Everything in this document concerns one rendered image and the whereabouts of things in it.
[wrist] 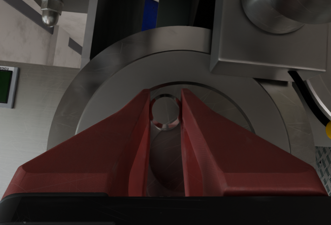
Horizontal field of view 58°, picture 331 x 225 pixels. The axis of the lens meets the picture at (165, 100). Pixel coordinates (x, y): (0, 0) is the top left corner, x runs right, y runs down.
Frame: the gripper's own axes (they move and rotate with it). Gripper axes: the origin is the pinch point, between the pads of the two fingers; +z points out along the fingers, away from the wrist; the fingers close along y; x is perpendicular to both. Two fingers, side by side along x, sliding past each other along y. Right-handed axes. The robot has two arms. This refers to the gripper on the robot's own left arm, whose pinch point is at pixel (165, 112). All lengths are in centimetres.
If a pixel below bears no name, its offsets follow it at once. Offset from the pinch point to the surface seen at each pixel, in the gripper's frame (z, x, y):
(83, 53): 6.1, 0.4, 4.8
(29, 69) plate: 34.1, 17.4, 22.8
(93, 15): 7.7, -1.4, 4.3
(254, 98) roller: 3.2, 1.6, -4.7
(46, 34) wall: 326, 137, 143
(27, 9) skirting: 302, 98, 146
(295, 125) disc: 2.9, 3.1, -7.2
